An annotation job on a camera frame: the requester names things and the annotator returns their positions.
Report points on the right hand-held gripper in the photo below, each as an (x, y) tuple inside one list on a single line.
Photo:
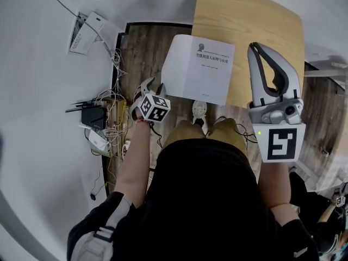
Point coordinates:
[(281, 145)]

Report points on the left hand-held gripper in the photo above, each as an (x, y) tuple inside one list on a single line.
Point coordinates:
[(155, 107)]

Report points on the white paper booklet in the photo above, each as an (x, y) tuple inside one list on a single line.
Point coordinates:
[(206, 75)]

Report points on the person's right forearm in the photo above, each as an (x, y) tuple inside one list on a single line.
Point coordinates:
[(274, 186)]

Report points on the person's left forearm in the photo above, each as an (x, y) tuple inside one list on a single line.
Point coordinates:
[(133, 162)]

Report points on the person's left white sneaker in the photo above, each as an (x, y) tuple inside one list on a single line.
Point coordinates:
[(199, 109)]

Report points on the person's khaki shorts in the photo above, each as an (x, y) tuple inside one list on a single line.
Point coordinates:
[(185, 132)]

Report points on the white power strip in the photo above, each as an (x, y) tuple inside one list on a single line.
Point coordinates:
[(126, 147)]

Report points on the black router with antennas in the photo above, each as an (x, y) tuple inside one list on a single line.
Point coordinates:
[(93, 117)]

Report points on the white network device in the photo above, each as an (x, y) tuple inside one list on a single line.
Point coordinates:
[(98, 143)]

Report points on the person's black shirt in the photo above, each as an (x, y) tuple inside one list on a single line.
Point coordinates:
[(206, 200)]

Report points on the small black plug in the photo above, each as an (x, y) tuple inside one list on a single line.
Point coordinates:
[(93, 197)]

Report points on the white wall electrical panel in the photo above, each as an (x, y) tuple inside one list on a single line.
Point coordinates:
[(80, 39)]

